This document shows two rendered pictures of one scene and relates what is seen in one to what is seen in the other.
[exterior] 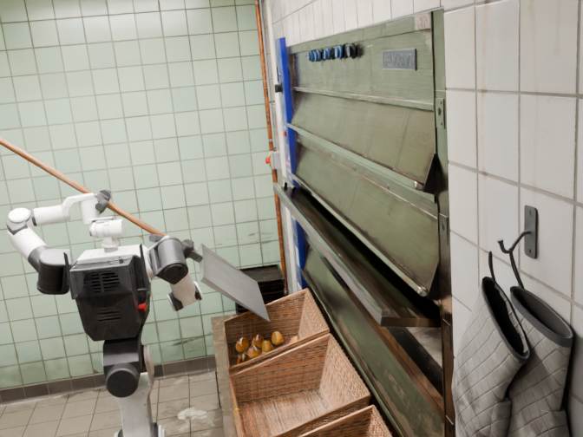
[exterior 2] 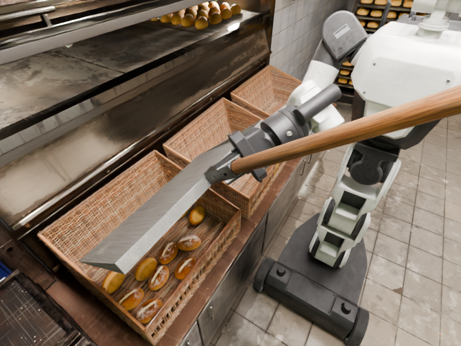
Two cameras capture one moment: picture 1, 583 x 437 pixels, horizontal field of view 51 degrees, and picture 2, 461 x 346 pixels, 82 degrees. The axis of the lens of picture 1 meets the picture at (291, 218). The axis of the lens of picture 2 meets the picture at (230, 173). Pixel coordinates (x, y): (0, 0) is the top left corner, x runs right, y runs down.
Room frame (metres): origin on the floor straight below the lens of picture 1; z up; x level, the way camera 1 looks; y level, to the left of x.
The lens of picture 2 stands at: (3.08, 0.77, 1.60)
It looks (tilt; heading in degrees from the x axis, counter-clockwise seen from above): 43 degrees down; 220
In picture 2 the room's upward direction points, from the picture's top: straight up
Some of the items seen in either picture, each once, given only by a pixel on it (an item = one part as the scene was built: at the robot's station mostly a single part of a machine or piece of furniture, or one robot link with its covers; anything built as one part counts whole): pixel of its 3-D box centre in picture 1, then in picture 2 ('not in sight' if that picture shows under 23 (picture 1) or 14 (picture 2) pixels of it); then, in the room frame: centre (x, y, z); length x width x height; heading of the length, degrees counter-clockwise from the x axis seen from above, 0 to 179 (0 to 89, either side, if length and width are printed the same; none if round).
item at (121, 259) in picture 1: (114, 289); (409, 79); (2.16, 0.68, 1.27); 0.34 x 0.30 x 0.36; 93
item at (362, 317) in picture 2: not in sight; (357, 327); (2.31, 0.96, 0.10); 0.20 x 0.05 x 0.20; 8
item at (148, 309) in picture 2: (242, 343); (148, 309); (2.99, 0.32, 0.62); 0.10 x 0.07 x 0.05; 171
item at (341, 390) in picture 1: (294, 401); (234, 151); (2.21, 0.06, 0.72); 0.56 x 0.49 x 0.28; 10
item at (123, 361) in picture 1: (124, 358); (376, 146); (2.13, 0.67, 1.01); 0.28 x 0.13 x 0.18; 8
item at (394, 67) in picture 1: (342, 66); not in sight; (2.27, -0.23, 1.99); 1.80 x 0.08 x 0.21; 9
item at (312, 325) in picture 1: (272, 338); (154, 232); (2.80, 0.14, 0.72); 0.56 x 0.49 x 0.28; 7
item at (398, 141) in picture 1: (338, 121); not in sight; (2.26, -0.21, 1.80); 1.79 x 0.11 x 0.19; 9
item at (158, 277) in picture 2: (254, 350); (158, 276); (2.89, 0.25, 0.62); 0.10 x 0.07 x 0.05; 18
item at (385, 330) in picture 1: (356, 284); (179, 57); (2.27, -0.23, 1.16); 1.80 x 0.06 x 0.04; 9
